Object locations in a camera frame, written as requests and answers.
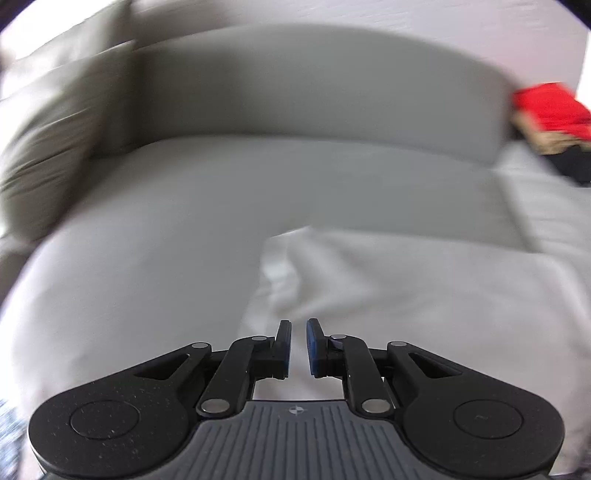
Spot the light grey garment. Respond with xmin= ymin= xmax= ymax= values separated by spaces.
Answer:
xmin=240 ymin=227 xmax=590 ymax=474

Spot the grey sofa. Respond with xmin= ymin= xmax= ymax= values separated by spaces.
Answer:
xmin=0 ymin=22 xmax=591 ymax=480

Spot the tan folded garment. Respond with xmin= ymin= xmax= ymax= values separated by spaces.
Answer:
xmin=511 ymin=110 xmax=590 ymax=155

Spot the black folded garment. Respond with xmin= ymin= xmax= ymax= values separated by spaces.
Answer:
xmin=541 ymin=145 xmax=591 ymax=187

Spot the front olive cushion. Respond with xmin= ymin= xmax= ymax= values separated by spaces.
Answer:
xmin=1 ymin=41 xmax=134 ymax=244

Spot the olive cushion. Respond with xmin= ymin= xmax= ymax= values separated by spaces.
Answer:
xmin=2 ymin=1 xmax=132 ymax=83
xmin=1 ymin=41 xmax=134 ymax=244

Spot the red folded garment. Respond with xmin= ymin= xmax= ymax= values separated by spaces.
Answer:
xmin=513 ymin=82 xmax=590 ymax=141

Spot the rear olive cushion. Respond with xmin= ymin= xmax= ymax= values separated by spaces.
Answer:
xmin=2 ymin=1 xmax=132 ymax=83

